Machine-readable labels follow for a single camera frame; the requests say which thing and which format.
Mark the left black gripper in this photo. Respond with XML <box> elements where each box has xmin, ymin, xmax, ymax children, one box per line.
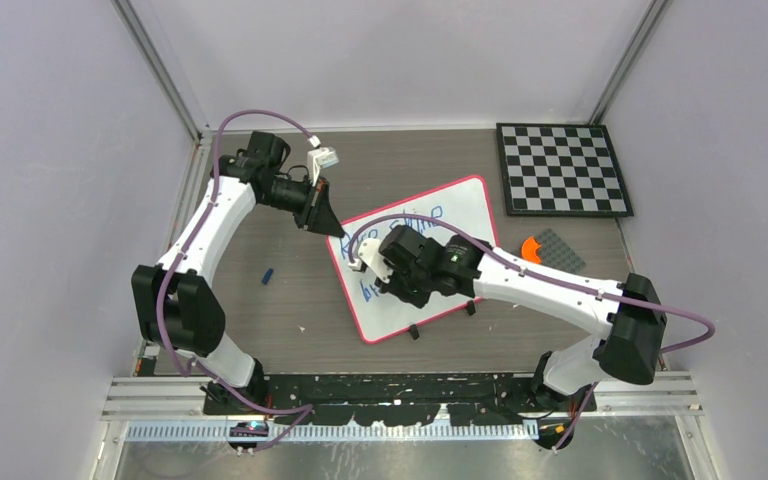
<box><xmin>261</xmin><ymin>174</ymin><xmax>346</xmax><ymax>238</ymax></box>

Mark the blue marker cap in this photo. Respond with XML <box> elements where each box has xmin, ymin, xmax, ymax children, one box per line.
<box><xmin>261</xmin><ymin>268</ymin><xmax>274</xmax><ymax>285</ymax></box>

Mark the white whiteboard pink rim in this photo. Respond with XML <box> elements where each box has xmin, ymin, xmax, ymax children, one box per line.
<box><xmin>326</xmin><ymin>175</ymin><xmax>498</xmax><ymax>344</ymax></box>

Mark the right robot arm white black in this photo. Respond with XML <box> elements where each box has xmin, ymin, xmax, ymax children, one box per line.
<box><xmin>357</xmin><ymin>225</ymin><xmax>666</xmax><ymax>411</ymax></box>

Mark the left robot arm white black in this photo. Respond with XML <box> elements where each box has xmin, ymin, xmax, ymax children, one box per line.
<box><xmin>131</xmin><ymin>131</ymin><xmax>344</xmax><ymax>414</ymax></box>

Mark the orange curved block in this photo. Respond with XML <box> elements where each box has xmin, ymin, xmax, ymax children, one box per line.
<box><xmin>520</xmin><ymin>236</ymin><xmax>542</xmax><ymax>264</ymax></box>

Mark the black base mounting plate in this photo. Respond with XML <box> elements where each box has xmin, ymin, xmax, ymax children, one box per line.
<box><xmin>202</xmin><ymin>372</ymin><xmax>597</xmax><ymax>429</ymax></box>

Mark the grey lego baseplate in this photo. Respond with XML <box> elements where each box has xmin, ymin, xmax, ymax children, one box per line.
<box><xmin>532</xmin><ymin>229</ymin><xmax>586</xmax><ymax>274</ymax></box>

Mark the black white checkerboard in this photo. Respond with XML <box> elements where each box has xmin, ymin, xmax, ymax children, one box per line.
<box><xmin>495</xmin><ymin>122</ymin><xmax>634</xmax><ymax>218</ymax></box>

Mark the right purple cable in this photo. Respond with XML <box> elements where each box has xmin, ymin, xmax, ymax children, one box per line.
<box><xmin>346</xmin><ymin>213</ymin><xmax>717</xmax><ymax>453</ymax></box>

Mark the purple cable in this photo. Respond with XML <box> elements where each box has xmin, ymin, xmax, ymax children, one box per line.
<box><xmin>155</xmin><ymin>109</ymin><xmax>322</xmax><ymax>453</ymax></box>
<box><xmin>346</xmin><ymin>213</ymin><xmax>717</xmax><ymax>453</ymax></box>

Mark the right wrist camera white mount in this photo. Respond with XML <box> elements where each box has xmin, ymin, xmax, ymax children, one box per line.
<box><xmin>348</xmin><ymin>238</ymin><xmax>393</xmax><ymax>284</ymax></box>

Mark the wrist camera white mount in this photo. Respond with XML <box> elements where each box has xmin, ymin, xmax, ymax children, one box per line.
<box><xmin>306</xmin><ymin>135</ymin><xmax>339</xmax><ymax>185</ymax></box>
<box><xmin>348</xmin><ymin>238</ymin><xmax>393</xmax><ymax>284</ymax></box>

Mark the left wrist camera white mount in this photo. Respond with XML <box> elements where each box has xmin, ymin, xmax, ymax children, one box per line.
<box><xmin>306</xmin><ymin>135</ymin><xmax>339</xmax><ymax>185</ymax></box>

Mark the white slotted cable duct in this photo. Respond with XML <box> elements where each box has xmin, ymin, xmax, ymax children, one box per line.
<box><xmin>125</xmin><ymin>419</ymin><xmax>539</xmax><ymax>443</ymax></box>

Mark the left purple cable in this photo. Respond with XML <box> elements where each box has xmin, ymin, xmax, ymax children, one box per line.
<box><xmin>155</xmin><ymin>109</ymin><xmax>322</xmax><ymax>453</ymax></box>

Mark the aluminium frame rail front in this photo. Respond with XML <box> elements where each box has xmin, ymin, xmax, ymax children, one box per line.
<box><xmin>101</xmin><ymin>376</ymin><xmax>210</xmax><ymax>421</ymax></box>

